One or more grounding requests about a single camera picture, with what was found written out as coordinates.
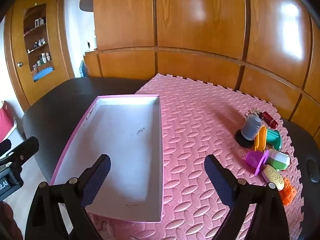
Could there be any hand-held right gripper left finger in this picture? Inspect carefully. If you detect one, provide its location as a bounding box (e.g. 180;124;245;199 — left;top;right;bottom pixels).
25;154;112;240

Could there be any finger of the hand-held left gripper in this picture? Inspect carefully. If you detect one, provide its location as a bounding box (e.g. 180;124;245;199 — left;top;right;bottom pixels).
0;139;12;155
7;136;40;170

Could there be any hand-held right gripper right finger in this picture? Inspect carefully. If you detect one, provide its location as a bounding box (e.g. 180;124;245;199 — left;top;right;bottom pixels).
204;154;290;240

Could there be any pink-rimmed white tray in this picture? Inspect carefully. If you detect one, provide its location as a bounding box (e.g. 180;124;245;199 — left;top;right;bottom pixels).
49;94;164;223

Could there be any purple plastic toy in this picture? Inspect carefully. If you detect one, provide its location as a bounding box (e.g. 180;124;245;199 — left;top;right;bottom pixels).
245;149;270;176

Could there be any yellow oval soap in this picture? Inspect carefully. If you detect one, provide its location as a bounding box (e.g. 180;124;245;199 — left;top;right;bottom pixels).
262;164;285;190

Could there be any grey cup with black base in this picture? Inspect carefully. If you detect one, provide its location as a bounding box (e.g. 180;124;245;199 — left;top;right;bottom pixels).
235;115;263;148

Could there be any yellow plastic toy piece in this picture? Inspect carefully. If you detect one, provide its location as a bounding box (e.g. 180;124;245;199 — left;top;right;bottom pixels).
254;126;268;152

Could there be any white bottle with green label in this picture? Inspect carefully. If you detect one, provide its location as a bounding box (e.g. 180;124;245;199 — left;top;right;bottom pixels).
267;149;291;172

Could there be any green plastic toy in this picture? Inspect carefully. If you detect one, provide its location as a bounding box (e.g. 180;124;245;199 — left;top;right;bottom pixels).
265;129;283;149

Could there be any orange toy block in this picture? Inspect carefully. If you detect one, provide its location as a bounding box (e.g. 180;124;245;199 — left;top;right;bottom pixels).
279;177;297;207

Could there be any dark skeleton toy figure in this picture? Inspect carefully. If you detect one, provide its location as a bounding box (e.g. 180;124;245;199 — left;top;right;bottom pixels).
246;109;262;119

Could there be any dark red bottle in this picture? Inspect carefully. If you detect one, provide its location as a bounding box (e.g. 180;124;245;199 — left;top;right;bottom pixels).
260;111;278;130

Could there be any red cushion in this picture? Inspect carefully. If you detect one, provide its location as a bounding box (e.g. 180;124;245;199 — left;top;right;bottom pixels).
0;101;14;142

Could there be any pink foam mat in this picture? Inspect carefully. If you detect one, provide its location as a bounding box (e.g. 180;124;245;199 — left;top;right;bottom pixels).
92;73;304;240

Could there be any group of small shelf bottles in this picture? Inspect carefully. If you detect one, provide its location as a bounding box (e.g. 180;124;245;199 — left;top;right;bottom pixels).
25;17;52;72

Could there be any black oval pad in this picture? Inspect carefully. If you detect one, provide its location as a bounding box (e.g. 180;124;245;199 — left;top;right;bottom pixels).
306;159;320;183

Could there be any wooden cabinet with glass door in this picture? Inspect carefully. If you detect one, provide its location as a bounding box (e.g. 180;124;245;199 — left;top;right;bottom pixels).
4;0;75;112

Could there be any wooden wardrobe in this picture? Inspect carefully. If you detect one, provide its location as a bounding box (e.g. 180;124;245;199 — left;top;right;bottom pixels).
84;0;320;140

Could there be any wooden corner shelf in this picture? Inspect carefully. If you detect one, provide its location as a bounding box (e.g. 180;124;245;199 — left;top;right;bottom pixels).
79;0;94;12

